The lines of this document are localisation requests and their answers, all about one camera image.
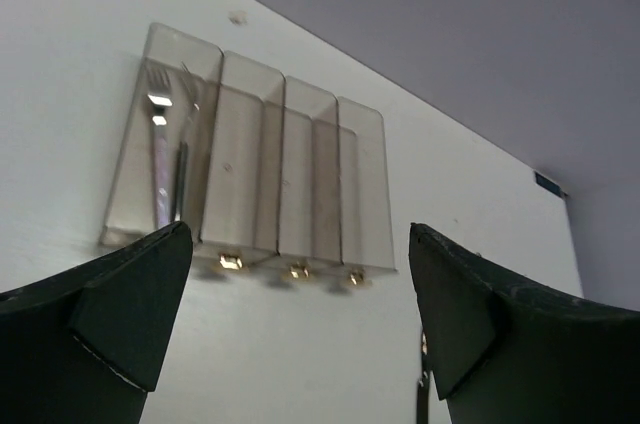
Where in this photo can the smoky clear container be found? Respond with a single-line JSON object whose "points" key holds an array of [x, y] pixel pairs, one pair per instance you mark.
{"points": [[309, 220], [130, 211], [241, 210], [367, 241]]}

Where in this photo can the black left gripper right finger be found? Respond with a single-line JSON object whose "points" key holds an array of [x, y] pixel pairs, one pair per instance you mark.
{"points": [[507, 349]]}

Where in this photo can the blue label sticker right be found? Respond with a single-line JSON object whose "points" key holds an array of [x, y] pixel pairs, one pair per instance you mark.
{"points": [[549, 185]]}

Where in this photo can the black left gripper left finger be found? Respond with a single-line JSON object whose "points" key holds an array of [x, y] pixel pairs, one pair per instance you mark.
{"points": [[87, 345]]}

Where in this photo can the fork with pink handle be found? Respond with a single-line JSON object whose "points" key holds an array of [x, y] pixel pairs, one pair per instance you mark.
{"points": [[160, 98]]}

